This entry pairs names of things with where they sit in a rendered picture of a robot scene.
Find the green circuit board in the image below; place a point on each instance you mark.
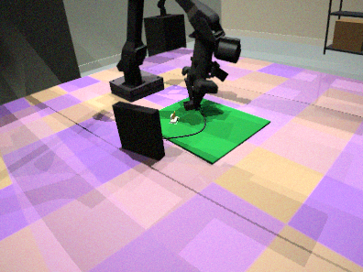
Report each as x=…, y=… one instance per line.
x=226, y=128

